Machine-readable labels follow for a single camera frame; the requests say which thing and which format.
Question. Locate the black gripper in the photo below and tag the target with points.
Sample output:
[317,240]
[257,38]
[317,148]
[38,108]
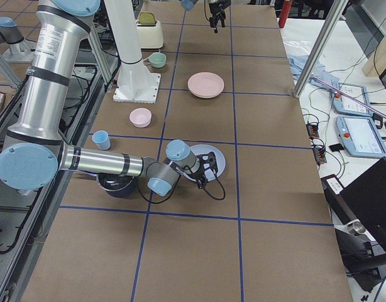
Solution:
[217,8]
[198,170]

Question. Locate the blue plate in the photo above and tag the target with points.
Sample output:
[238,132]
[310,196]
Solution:
[202,149]

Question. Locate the pink plate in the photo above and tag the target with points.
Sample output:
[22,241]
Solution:
[205,85]

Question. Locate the red bottle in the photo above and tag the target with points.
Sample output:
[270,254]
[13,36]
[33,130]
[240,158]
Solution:
[284,13]

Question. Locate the cream toaster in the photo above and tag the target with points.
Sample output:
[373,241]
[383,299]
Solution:
[149,31]

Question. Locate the green bowl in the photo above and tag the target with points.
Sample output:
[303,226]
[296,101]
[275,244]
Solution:
[157,60]

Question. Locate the pink bowl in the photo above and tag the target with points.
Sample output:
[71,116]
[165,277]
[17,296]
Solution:
[140,117]

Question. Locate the dark blue pot with lid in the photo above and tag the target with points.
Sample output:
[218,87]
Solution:
[117,186]

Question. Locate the light blue cup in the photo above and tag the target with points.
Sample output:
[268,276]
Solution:
[101,139]

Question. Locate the teach pendant near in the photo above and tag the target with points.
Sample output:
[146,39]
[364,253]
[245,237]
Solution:
[360,137]

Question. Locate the black laptop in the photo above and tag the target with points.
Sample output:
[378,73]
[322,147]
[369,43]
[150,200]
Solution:
[366,198]

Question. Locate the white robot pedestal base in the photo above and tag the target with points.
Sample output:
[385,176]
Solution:
[135,83]

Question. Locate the aluminium frame post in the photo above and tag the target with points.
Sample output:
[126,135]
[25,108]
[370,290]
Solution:
[328,26]

